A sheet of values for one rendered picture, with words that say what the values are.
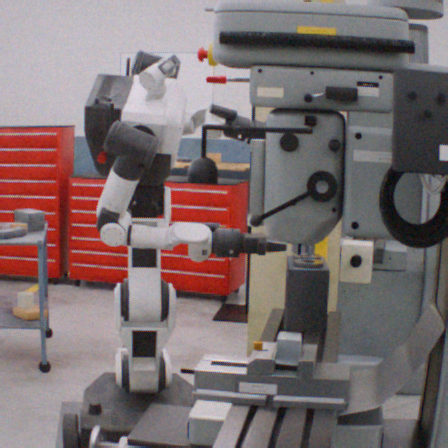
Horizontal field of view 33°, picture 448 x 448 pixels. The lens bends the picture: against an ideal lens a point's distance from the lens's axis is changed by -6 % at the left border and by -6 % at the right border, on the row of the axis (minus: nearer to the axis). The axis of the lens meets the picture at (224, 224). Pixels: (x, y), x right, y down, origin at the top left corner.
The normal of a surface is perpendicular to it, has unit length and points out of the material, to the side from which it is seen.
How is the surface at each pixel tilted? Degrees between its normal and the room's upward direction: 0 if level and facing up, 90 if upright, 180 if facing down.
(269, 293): 90
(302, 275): 90
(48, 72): 90
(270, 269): 90
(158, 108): 34
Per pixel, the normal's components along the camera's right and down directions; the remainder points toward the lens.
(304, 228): -0.15, 0.58
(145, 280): 0.13, -0.35
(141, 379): 0.11, 0.50
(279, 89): -0.16, 0.14
